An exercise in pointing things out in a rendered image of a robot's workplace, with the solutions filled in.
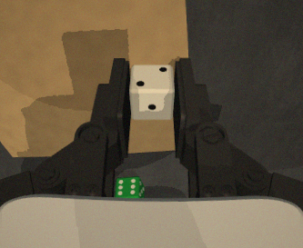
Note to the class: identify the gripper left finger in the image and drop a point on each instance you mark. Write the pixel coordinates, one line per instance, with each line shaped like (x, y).
(87, 166)

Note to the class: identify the white die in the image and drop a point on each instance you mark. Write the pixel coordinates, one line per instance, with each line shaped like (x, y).
(152, 92)

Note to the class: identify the tan flat mat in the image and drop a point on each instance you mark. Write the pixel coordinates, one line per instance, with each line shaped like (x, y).
(54, 53)

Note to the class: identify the green die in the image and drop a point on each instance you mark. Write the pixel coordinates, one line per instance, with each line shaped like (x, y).
(130, 187)

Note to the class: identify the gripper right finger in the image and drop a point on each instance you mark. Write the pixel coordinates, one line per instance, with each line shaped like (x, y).
(202, 146)

